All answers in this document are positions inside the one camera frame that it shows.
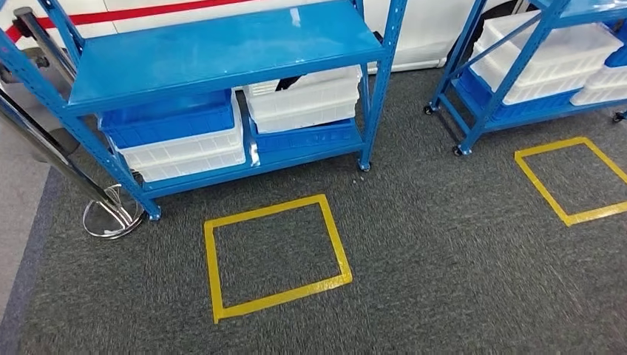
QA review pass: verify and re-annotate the blue metal shelf rack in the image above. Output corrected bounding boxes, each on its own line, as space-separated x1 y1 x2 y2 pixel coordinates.
0 0 408 221

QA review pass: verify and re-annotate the blue wheeled shelf rack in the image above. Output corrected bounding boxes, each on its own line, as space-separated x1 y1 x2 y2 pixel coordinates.
423 0 627 158

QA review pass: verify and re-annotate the white car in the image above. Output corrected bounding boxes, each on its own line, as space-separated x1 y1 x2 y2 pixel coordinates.
0 0 532 75

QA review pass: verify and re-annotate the chrome base stanchion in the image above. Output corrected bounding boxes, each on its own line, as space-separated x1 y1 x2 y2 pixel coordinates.
0 90 146 240

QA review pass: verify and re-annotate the large white plastic bin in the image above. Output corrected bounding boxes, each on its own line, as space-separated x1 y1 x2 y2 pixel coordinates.
469 10 624 107

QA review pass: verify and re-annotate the silver stanchion with belt head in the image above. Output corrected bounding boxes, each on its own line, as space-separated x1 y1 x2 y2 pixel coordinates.
13 7 77 85

